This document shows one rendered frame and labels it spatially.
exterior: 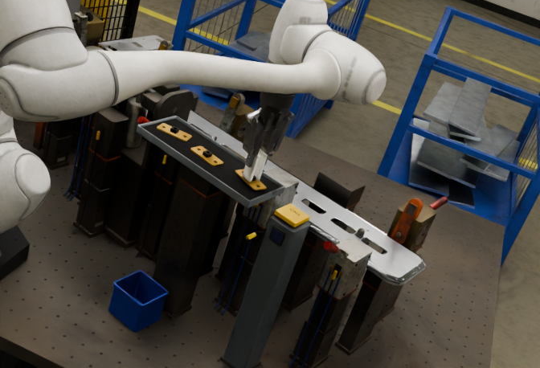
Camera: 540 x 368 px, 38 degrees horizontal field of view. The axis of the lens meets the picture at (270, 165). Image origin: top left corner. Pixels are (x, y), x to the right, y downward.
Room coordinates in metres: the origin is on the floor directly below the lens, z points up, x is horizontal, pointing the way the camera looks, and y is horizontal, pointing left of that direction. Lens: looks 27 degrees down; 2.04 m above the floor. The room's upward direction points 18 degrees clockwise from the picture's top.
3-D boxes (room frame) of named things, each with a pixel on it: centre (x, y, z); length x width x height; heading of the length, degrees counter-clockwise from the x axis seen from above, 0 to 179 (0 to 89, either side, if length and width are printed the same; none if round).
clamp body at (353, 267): (1.61, -0.25, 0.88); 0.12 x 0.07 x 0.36; 150
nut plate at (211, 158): (1.65, 0.15, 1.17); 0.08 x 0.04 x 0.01; 56
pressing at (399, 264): (2.06, 0.16, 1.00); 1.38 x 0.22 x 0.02; 60
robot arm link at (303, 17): (1.59, 0.02, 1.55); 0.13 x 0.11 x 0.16; 51
